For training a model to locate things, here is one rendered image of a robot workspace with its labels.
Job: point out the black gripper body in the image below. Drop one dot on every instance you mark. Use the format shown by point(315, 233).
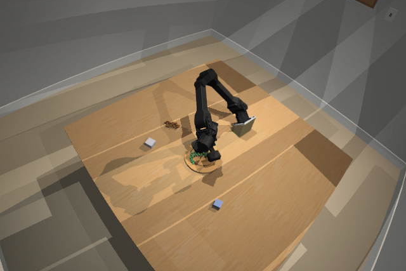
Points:
point(213, 155)

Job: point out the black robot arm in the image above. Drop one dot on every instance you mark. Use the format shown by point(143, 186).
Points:
point(202, 117)

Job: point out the light blue block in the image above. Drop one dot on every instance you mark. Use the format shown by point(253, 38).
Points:
point(217, 203)

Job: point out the white cube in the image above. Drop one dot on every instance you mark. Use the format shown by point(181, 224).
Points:
point(150, 142)

